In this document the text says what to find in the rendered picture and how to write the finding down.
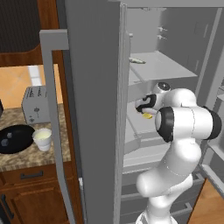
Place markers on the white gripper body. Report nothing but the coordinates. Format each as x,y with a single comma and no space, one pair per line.
140,103

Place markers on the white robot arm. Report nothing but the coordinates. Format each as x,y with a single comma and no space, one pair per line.
178,151

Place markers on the yellow lemon wedge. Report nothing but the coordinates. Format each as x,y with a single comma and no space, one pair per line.
147,116

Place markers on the grey fridge shelf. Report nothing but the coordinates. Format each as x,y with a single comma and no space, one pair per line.
160,68
140,128

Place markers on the grey fridge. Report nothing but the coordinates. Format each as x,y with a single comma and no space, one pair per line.
175,38

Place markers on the grey fridge door with shelves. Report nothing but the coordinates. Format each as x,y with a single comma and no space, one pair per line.
214,70

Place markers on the grey fridge drawer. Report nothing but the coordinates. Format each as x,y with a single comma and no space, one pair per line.
131,201

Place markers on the white glass of lemonade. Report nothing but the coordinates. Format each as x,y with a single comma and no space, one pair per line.
43,140

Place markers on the black ice bowl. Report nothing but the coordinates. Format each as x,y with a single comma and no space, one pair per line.
17,140

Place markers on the grey ice cube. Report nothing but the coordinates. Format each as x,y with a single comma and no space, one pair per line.
5,142
9,135

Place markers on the pale green food item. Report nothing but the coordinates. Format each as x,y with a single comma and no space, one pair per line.
137,60

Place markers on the silver toaster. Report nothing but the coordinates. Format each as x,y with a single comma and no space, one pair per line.
35,105

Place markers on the brown wooden upper cupboard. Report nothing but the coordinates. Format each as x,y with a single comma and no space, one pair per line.
48,14

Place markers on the brown wooden drawer front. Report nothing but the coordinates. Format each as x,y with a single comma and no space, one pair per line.
32,175

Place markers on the black appliance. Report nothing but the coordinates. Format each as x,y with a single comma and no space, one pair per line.
1,107

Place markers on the brown wooden cupboard door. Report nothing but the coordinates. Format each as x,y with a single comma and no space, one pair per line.
38,204

